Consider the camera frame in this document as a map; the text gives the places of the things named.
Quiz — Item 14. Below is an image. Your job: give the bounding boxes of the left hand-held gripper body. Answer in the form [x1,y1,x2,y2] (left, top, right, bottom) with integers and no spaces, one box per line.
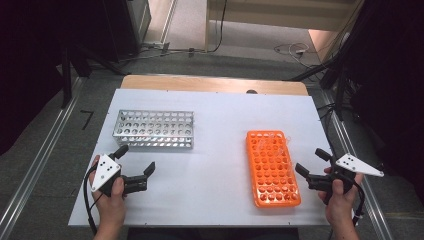
[90,153,149,198]

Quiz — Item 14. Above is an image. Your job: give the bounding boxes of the beige wooden furniture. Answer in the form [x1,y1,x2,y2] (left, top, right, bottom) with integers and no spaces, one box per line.
[203,0,366,64]

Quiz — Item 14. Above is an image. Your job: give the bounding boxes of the black floor cable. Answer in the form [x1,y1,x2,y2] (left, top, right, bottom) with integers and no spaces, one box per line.
[316,102,338,125]

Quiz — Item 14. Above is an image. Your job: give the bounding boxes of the right hand-held gripper cable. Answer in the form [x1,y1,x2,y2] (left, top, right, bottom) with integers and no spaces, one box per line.
[350,181,366,231]

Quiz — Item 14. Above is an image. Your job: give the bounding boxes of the dark curtain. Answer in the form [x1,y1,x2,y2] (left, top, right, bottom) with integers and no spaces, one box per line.
[346,0,424,201]

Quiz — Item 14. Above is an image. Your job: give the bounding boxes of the black metal stand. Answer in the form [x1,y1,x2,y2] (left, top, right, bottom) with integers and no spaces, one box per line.
[59,43,129,109]
[283,0,371,121]

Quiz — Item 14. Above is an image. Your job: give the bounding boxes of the hand-held gripper cable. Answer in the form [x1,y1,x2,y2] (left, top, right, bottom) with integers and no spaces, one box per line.
[82,164,102,236]
[350,181,366,231]

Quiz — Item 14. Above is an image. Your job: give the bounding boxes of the left hand-held gripper cable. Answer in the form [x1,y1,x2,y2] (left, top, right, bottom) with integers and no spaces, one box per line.
[82,164,102,236]

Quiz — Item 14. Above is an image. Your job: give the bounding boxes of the black hanging cable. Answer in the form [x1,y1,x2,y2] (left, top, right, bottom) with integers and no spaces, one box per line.
[208,0,229,54]

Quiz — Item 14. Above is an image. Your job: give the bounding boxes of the orange test tube rack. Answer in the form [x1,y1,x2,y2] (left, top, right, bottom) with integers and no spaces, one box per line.
[245,129,302,209]

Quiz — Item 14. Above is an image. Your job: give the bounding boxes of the person's left hand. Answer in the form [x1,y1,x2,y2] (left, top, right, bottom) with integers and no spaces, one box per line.
[89,154,129,233]

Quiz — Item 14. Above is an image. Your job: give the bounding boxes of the black cabinet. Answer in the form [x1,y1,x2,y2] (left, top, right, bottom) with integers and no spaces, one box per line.
[99,0,152,63]

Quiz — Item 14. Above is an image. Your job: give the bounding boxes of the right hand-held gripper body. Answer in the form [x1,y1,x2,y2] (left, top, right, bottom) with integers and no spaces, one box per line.
[304,153,385,205]

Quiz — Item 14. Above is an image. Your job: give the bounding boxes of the metal test tube rack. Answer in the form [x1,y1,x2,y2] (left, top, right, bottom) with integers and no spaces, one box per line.
[112,109,195,150]

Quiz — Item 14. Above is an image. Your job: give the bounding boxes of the grey floor cable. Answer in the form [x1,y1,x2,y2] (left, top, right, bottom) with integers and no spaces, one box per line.
[121,46,206,64]

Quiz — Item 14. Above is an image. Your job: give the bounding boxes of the person's right hand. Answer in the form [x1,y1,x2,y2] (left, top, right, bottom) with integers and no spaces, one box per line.
[317,166,364,231]

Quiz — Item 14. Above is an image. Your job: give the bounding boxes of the aluminium floor rail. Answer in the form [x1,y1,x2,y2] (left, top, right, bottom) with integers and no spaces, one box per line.
[316,88,396,240]
[159,0,178,44]
[0,75,86,236]

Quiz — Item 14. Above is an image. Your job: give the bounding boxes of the white board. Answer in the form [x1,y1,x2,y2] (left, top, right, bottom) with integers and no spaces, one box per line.
[68,88,358,228]

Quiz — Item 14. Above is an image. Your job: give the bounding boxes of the wooden table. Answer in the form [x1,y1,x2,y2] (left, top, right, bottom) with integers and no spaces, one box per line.
[120,74,309,97]

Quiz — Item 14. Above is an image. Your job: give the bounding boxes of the white cable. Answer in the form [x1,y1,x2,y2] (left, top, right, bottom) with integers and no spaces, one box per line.
[273,42,313,61]

